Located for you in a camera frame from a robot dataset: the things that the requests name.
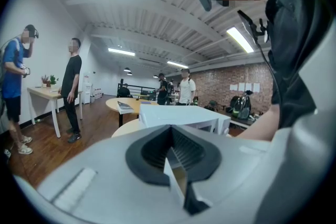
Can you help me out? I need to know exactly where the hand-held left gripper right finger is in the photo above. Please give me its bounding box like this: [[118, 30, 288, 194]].
[[172, 124, 274, 224]]

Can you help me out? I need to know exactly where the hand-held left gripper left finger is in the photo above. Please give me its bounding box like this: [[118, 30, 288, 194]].
[[38, 124, 184, 224]]

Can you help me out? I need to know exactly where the white microwave oven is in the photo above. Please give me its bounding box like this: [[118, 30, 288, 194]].
[[138, 104, 232, 208]]

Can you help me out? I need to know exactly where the person's right forearm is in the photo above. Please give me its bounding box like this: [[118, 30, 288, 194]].
[[230, 104, 283, 142]]

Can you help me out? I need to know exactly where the dark desk with white legs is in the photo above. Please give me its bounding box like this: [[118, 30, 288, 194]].
[[217, 109, 260, 131]]

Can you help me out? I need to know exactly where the black backpack with green trim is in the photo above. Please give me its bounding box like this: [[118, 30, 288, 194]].
[[230, 90, 252, 121]]

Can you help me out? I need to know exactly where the silver grey book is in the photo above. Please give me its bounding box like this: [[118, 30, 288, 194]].
[[117, 100, 137, 115]]

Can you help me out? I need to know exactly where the oval wooden table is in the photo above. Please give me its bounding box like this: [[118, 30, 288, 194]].
[[105, 97, 160, 128]]

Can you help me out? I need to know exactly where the white water dispenser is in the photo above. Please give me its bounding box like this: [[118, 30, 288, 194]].
[[82, 74, 92, 105]]

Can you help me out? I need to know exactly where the black metal railing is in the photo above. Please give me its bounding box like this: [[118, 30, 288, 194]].
[[117, 78, 160, 100]]

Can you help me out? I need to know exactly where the wooden desk with white legs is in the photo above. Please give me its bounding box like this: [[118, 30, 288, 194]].
[[27, 86, 84, 139]]

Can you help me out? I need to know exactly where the reddish potted plant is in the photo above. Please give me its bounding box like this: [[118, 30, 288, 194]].
[[40, 74, 51, 88]]

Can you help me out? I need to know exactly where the ceiling light panel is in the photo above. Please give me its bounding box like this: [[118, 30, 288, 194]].
[[108, 47, 136, 57], [166, 60, 189, 69], [226, 26, 255, 54]]

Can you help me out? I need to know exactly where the person's black clothing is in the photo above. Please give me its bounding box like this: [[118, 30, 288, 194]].
[[258, 0, 331, 129]]

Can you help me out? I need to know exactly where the black chest-mounted device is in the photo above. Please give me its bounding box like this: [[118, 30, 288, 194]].
[[237, 9, 270, 45]]

